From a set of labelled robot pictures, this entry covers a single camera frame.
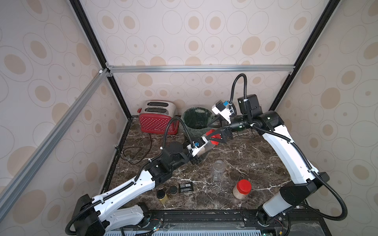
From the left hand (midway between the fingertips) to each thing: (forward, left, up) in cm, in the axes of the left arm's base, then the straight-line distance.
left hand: (208, 143), depth 67 cm
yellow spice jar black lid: (-17, +22, -22) cm, 35 cm away
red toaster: (+33, +33, -15) cm, 49 cm away
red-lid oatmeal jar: (-3, 0, +5) cm, 6 cm away
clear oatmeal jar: (+3, -9, -30) cm, 31 cm away
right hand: (+3, -2, +6) cm, 7 cm away
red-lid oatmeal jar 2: (-14, -17, -17) cm, 28 cm away
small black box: (-10, +11, -30) cm, 33 cm away
